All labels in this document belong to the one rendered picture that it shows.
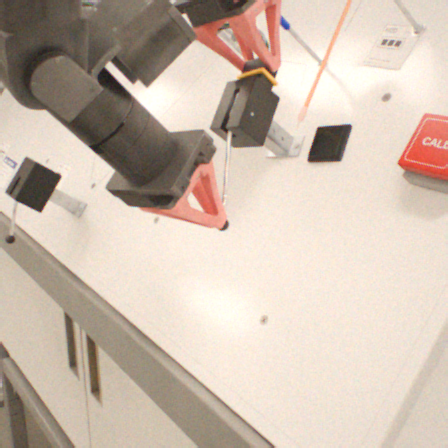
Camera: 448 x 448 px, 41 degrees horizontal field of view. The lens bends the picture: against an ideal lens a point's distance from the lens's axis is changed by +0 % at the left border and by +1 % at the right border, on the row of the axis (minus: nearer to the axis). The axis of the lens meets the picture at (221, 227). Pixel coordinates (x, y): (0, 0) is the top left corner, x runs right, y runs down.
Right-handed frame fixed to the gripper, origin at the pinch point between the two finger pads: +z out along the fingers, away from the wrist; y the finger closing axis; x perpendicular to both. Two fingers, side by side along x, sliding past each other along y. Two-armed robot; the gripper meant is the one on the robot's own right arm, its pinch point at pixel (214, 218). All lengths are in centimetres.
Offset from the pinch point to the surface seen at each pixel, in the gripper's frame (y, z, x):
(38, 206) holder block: 36.3, -0.5, 0.4
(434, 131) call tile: -18.8, 1.1, -10.3
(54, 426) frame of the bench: 69, 42, 27
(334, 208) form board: -8.8, 5.4, -5.3
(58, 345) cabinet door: 54, 24, 14
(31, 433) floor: 127, 75, 36
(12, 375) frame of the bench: 93, 41, 23
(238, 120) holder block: -1.8, -4.4, -8.4
